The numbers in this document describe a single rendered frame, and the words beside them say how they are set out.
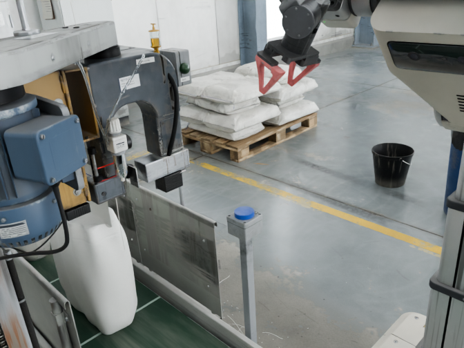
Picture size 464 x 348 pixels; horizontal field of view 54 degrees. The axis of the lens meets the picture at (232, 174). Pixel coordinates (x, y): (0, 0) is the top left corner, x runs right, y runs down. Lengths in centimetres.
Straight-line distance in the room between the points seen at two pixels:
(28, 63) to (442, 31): 72
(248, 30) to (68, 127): 636
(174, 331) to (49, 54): 110
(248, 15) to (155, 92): 592
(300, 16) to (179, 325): 119
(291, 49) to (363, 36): 878
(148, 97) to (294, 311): 144
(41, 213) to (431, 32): 78
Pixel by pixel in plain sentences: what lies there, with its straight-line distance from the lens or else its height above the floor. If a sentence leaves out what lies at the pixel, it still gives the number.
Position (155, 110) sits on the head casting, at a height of 120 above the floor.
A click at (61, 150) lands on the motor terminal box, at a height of 126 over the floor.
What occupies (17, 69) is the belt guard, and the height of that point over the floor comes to 139.
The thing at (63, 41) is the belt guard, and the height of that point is 141.
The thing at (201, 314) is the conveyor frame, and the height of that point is 41.
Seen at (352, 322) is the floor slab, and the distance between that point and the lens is 227.
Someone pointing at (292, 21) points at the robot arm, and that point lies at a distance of 83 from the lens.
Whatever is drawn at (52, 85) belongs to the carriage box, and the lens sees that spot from 104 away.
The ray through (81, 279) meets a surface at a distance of 162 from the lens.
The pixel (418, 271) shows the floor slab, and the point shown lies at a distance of 265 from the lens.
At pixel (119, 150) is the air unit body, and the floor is 115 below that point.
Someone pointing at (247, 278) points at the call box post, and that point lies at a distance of 147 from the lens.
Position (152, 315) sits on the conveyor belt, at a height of 38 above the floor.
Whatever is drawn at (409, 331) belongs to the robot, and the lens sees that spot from 189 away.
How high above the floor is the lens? 151
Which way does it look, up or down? 24 degrees down
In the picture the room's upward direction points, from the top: 4 degrees counter-clockwise
